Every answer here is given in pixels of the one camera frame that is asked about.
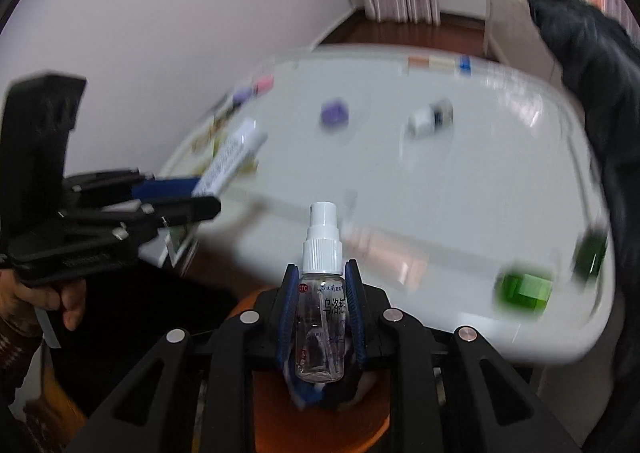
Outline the dark coat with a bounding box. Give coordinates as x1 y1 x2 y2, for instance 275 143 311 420
522 0 640 453

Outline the person's left forearm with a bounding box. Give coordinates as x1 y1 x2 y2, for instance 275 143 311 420
0 313 46 399

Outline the green cube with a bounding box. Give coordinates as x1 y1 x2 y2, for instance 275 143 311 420
495 270 553 316

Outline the white side table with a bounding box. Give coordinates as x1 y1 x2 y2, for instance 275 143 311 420
437 0 563 84

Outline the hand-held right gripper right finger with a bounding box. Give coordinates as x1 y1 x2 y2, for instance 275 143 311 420
345 259 583 453

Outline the white tube with blue label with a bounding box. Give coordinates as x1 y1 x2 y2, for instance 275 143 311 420
191 118 268 199

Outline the dark blue spray bottle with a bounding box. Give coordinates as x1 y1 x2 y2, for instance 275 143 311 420
406 99 455 139

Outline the person's left hand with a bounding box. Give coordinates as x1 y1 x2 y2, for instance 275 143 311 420
0 268 88 331

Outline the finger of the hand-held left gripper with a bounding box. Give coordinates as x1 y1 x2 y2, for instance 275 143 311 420
62 167 203 206
60 196 222 254

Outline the purple round item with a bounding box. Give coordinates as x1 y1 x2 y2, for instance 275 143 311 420
319 97 350 131

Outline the cream tape strip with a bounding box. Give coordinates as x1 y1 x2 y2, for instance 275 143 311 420
407 56 458 71

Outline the clear spray bottle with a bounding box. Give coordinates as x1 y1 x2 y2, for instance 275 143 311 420
295 202 348 382

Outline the green bottle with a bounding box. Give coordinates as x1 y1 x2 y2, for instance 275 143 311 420
572 228 611 279

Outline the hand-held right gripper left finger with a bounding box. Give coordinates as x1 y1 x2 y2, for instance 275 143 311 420
70 263 303 453

